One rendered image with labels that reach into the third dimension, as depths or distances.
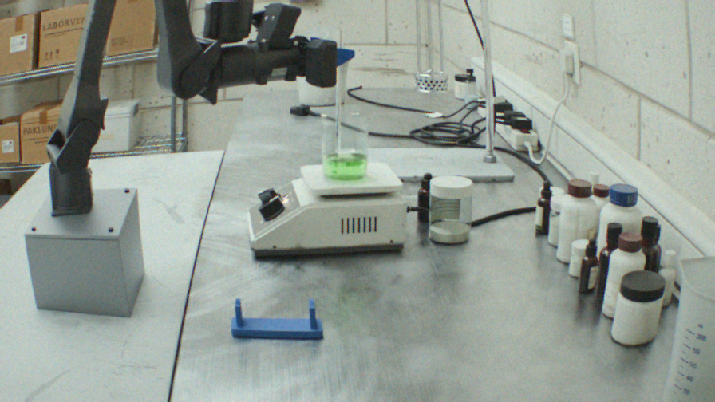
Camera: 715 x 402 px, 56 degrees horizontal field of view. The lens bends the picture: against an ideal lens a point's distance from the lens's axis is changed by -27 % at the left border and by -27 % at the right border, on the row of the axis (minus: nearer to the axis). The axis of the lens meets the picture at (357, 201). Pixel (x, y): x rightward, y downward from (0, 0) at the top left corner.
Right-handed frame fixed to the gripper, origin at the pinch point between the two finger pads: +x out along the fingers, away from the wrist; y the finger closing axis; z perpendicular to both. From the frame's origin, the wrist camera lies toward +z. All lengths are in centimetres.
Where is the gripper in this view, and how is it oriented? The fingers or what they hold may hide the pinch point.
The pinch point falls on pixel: (329, 54)
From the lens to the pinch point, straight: 116.1
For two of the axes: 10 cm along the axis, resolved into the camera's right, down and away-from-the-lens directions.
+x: 8.6, -1.4, 4.9
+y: -5.1, -2.4, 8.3
